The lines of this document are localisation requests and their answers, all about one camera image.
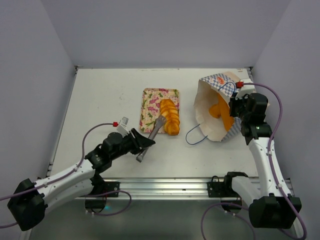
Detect floral rectangular tray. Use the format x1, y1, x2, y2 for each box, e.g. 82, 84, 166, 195
139, 88, 180, 134

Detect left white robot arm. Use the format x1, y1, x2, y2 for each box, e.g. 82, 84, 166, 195
7, 128, 156, 231

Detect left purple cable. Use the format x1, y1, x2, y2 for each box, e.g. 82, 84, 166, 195
0, 121, 133, 228

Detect blue checkered paper bag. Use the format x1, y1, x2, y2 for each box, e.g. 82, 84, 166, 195
184, 71, 272, 146

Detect purple cable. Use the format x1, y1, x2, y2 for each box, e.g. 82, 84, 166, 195
0, 121, 133, 228
201, 81, 308, 240

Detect right black base bracket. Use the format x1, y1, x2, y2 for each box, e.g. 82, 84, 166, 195
206, 175, 240, 198

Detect long fake baguette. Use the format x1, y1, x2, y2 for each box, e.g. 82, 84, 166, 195
218, 94, 235, 132

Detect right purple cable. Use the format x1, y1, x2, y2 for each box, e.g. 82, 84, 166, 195
201, 81, 308, 240

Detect metal serving tongs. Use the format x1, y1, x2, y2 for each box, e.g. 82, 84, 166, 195
136, 115, 167, 163

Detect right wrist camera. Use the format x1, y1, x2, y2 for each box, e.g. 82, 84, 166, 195
235, 78, 256, 99

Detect twisted fake bread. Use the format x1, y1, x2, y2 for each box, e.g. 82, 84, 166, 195
160, 99, 180, 136

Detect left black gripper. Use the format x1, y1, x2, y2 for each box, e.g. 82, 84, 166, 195
110, 127, 155, 161

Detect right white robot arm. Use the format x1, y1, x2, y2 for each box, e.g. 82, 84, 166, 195
222, 93, 302, 230

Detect aluminium mounting rail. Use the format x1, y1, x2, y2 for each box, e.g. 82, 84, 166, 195
74, 177, 296, 201

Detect black base bracket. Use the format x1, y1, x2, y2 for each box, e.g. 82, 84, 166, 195
84, 181, 120, 198
206, 175, 240, 198

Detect left black base bracket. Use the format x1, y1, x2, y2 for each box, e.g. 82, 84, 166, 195
84, 181, 120, 198

